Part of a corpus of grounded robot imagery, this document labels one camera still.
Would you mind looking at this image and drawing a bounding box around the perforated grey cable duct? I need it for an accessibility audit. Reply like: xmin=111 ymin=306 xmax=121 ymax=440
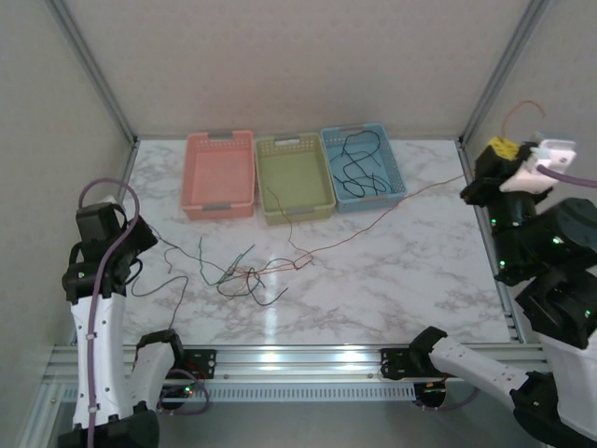
xmin=60 ymin=385 xmax=417 ymax=402

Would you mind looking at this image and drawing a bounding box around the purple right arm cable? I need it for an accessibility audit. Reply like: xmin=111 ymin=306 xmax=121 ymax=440
xmin=422 ymin=162 xmax=597 ymax=414

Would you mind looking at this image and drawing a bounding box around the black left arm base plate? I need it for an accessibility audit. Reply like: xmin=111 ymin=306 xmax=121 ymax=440
xmin=176 ymin=347 xmax=218 ymax=380

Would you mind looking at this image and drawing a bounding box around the aluminium frame post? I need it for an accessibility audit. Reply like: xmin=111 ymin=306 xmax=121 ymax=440
xmin=459 ymin=0 xmax=552 ymax=144
xmin=44 ymin=0 xmax=140 ymax=146

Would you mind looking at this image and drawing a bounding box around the thin black cable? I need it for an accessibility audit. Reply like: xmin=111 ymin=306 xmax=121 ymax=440
xmin=329 ymin=156 xmax=394 ymax=198
xmin=216 ymin=265 xmax=289 ymax=307
xmin=341 ymin=130 xmax=382 ymax=165

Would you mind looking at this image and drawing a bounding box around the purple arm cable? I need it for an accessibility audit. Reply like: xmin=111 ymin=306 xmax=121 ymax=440
xmin=422 ymin=162 xmax=597 ymax=414
xmin=76 ymin=178 xmax=212 ymax=448

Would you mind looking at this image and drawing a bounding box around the thin green cable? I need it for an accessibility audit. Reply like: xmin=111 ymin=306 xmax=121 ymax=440
xmin=153 ymin=235 xmax=234 ymax=300
xmin=130 ymin=274 xmax=190 ymax=330
xmin=196 ymin=235 xmax=257 ymax=287

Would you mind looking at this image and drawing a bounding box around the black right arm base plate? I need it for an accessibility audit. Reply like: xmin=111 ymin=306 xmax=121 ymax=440
xmin=380 ymin=347 xmax=449 ymax=379

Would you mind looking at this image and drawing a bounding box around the black right controller board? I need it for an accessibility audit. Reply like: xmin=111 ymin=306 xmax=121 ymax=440
xmin=412 ymin=380 xmax=449 ymax=408

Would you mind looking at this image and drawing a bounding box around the blue plastic basket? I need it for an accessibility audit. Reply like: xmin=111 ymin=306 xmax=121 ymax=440
xmin=320 ymin=121 xmax=409 ymax=215

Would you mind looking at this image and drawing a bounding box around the green plastic basket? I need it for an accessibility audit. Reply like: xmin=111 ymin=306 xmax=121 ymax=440
xmin=254 ymin=132 xmax=337 ymax=226

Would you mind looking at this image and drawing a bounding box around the black controller board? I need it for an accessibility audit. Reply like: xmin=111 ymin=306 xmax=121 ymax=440
xmin=412 ymin=380 xmax=449 ymax=408
xmin=158 ymin=383 xmax=211 ymax=414

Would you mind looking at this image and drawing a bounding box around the black left controller board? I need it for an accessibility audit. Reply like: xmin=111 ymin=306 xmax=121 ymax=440
xmin=158 ymin=383 xmax=211 ymax=414

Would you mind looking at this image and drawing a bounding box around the aluminium mounting rail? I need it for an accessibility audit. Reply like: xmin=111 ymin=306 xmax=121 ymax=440
xmin=49 ymin=343 xmax=551 ymax=380

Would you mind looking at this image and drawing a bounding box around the thin red cable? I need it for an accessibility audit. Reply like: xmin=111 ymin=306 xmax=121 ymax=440
xmin=228 ymin=254 xmax=314 ymax=281
xmin=230 ymin=100 xmax=547 ymax=281
xmin=264 ymin=185 xmax=316 ymax=267

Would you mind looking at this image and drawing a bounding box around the pink plastic basket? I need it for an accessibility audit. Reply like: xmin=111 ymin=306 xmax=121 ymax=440
xmin=179 ymin=129 xmax=257 ymax=221

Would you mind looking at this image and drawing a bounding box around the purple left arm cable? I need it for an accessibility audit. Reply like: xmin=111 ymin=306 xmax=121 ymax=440
xmin=76 ymin=178 xmax=212 ymax=448

